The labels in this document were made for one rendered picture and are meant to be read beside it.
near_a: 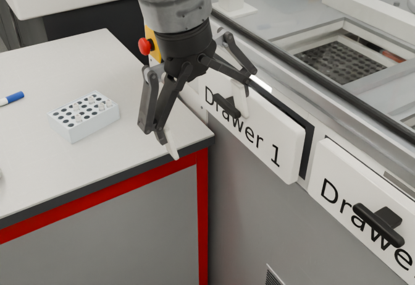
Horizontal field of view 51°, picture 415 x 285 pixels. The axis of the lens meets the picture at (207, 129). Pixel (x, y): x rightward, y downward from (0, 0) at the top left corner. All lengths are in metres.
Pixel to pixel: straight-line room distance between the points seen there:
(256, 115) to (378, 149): 0.22
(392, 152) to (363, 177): 0.06
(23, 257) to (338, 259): 0.58
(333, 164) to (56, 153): 0.54
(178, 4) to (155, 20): 0.04
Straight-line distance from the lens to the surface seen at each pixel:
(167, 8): 0.53
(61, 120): 0.95
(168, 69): 0.60
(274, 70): 0.71
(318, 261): 0.83
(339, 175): 0.65
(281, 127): 0.69
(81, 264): 1.01
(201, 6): 0.55
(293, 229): 0.85
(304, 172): 0.74
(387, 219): 0.59
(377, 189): 0.61
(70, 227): 0.92
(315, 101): 0.66
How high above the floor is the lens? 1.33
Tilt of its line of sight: 38 degrees down
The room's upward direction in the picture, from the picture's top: straight up
